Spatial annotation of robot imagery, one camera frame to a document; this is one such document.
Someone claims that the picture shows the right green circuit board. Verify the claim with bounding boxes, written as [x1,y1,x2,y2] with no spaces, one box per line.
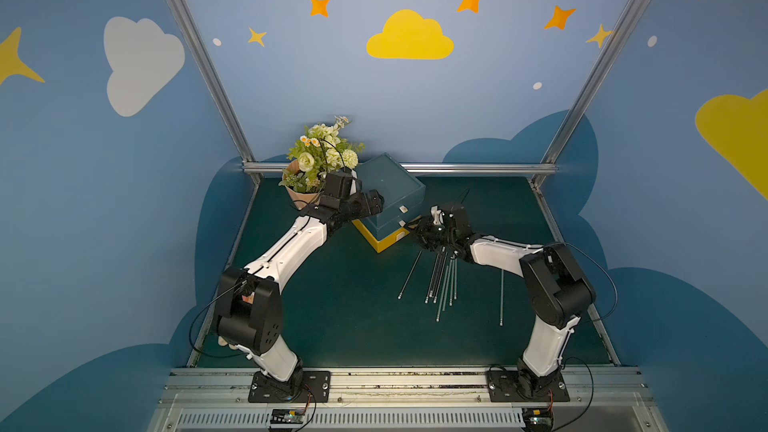
[522,408,554,432]

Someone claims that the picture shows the lone black pencil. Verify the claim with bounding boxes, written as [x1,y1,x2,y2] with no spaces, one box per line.
[397,250,423,300]

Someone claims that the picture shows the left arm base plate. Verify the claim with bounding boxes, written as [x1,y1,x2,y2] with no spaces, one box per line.
[247,369,332,403]

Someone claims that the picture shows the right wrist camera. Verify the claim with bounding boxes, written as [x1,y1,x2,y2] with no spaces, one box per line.
[430,202,472,234]

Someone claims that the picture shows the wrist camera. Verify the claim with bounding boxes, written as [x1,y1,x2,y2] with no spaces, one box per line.
[323,169,357,200]
[430,202,472,234]

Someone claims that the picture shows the green circuit board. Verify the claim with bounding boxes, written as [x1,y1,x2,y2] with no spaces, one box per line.
[269,409,307,427]
[522,408,554,432]

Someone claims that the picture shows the artificial green white flowers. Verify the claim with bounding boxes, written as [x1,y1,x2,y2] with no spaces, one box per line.
[287,116,365,170]

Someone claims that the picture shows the teal drawer cabinet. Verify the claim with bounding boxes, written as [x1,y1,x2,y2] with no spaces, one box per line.
[355,153,426,238]

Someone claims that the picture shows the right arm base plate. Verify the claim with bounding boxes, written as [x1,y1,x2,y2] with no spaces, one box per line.
[486,368,570,403]

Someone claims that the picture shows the aluminium back frame bar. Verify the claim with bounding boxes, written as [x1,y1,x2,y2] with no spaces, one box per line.
[242,162,557,176]

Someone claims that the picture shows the right aluminium frame post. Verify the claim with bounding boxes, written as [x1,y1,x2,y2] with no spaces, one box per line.
[540,0,652,168]

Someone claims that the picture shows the left aluminium frame post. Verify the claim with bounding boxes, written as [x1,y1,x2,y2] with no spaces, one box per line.
[165,0,262,186]

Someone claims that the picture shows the left green circuit board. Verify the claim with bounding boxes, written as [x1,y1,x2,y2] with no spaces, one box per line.
[269,409,307,427]

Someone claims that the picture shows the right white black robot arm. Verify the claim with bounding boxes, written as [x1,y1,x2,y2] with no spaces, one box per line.
[405,213,597,383]

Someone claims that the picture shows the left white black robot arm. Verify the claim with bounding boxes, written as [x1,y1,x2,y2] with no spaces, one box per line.
[212,189,384,384]

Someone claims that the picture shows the aluminium frame post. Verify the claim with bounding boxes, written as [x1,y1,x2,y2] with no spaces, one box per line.
[540,0,652,168]
[165,0,262,186]

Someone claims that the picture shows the yellow bottom drawer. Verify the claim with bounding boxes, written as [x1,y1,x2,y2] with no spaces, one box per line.
[352,220,409,253]

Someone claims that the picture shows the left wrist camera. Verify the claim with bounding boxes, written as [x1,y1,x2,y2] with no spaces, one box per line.
[323,169,357,200]

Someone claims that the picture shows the terracotta flower pot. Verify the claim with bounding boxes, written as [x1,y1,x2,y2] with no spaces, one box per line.
[280,154,352,210]

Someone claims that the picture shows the aluminium front rail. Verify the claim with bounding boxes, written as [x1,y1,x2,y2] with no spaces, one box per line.
[148,364,668,431]

